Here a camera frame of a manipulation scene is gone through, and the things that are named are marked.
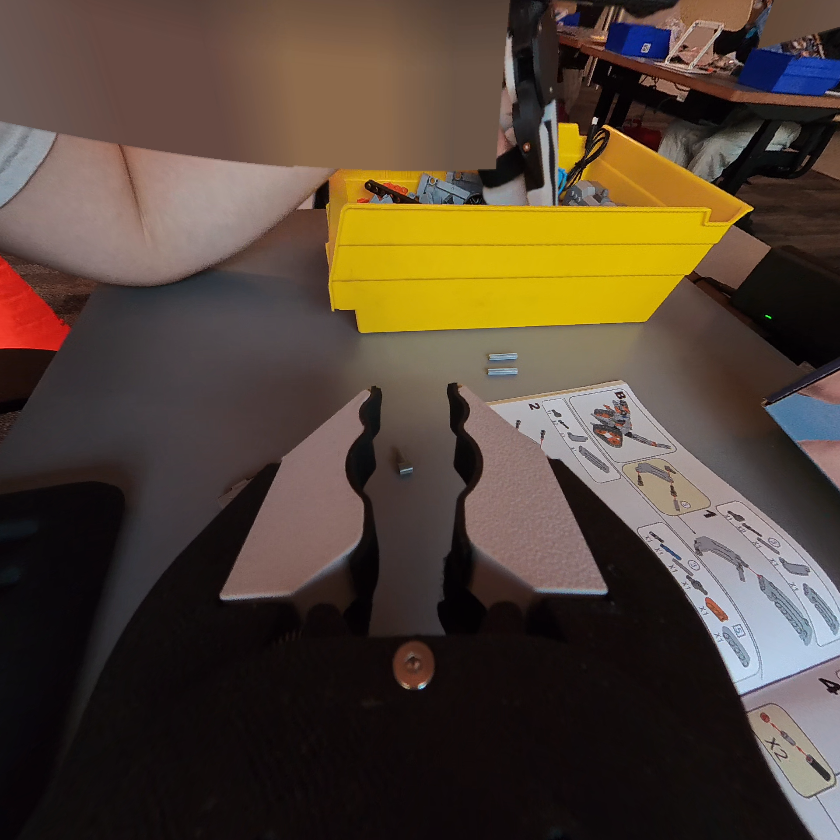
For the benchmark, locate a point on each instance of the small grey connector piece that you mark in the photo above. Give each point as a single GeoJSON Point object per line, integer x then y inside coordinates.
{"type": "Point", "coordinates": [403, 464]}

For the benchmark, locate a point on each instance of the black perforated chair armrest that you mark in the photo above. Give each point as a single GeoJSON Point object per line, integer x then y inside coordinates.
{"type": "Point", "coordinates": [52, 623]}

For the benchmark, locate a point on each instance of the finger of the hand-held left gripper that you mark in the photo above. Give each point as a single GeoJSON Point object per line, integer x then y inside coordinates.
{"type": "Point", "coordinates": [508, 193]}
{"type": "Point", "coordinates": [550, 164]}

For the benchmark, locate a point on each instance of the cardboard sheet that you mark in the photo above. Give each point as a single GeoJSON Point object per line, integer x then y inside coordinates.
{"type": "Point", "coordinates": [715, 10]}

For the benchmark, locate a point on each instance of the red bag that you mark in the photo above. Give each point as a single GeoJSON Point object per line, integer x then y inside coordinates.
{"type": "Point", "coordinates": [640, 134]}

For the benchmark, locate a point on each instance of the grey desk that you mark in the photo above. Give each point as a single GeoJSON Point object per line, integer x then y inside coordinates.
{"type": "Point", "coordinates": [197, 367]}

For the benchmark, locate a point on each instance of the pale grey cloth bundle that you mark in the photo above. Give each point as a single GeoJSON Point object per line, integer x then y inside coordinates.
{"type": "Point", "coordinates": [722, 148]}

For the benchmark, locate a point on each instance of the yellow storage bin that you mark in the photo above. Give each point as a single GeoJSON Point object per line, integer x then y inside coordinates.
{"type": "Point", "coordinates": [512, 275]}

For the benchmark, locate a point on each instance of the building pieces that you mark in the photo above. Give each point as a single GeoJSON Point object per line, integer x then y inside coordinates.
{"type": "Point", "coordinates": [446, 190]}

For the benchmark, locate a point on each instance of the blue storage bin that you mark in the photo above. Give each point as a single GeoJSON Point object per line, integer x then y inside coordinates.
{"type": "Point", "coordinates": [636, 40]}
{"type": "Point", "coordinates": [787, 72]}

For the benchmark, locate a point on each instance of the grey white controller block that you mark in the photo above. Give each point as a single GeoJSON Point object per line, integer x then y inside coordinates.
{"type": "Point", "coordinates": [590, 195]}

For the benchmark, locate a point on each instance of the open instruction booklet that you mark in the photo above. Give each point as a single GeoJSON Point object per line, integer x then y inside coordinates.
{"type": "Point", "coordinates": [689, 525]}

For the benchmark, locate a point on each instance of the grey curved building piece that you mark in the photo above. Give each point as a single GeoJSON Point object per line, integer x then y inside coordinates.
{"type": "Point", "coordinates": [233, 492]}

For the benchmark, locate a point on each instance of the black long perforated beam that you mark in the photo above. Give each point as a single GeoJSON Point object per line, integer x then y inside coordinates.
{"type": "Point", "coordinates": [394, 191]}

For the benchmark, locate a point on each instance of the person's left forearm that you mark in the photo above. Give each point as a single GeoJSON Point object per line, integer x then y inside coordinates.
{"type": "Point", "coordinates": [197, 216]}

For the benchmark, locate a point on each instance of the wooden background table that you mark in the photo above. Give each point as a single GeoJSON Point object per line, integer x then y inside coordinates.
{"type": "Point", "coordinates": [722, 85]}

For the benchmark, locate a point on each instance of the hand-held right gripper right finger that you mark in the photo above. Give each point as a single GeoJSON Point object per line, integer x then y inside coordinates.
{"type": "Point", "coordinates": [525, 525]}

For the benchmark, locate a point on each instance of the clear acrylic stand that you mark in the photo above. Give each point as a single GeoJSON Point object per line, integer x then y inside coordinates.
{"type": "Point", "coordinates": [681, 43]}

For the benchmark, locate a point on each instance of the black device with green light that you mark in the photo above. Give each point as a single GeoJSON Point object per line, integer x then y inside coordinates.
{"type": "Point", "coordinates": [787, 295]}

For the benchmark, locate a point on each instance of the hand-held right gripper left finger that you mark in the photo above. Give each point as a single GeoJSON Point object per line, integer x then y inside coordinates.
{"type": "Point", "coordinates": [295, 525]}

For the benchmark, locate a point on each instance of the blue robot kit box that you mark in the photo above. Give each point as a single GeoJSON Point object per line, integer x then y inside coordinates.
{"type": "Point", "coordinates": [814, 420]}

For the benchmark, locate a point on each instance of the orange red object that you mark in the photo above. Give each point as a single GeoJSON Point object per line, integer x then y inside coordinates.
{"type": "Point", "coordinates": [26, 315]}

